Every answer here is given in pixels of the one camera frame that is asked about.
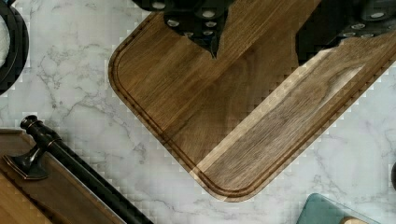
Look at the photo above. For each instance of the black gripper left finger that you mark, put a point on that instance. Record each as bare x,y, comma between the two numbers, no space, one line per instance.
201,21

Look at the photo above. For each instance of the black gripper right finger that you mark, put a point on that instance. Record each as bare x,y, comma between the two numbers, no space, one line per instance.
335,20

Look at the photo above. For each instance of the black drawer handle bar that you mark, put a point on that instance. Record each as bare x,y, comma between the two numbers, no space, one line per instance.
29,167

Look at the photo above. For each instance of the wooden drawer front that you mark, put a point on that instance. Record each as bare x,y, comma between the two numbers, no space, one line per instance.
60,196

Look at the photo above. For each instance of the walnut wooden cutting board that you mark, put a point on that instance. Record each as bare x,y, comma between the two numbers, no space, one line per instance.
235,122

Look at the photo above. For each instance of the teal glass container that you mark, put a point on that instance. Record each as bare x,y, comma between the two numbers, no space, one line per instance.
319,209

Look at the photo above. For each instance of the white item on plate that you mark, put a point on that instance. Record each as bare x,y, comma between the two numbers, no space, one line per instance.
4,41

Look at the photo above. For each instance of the black round plate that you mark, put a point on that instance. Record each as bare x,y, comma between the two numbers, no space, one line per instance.
18,46

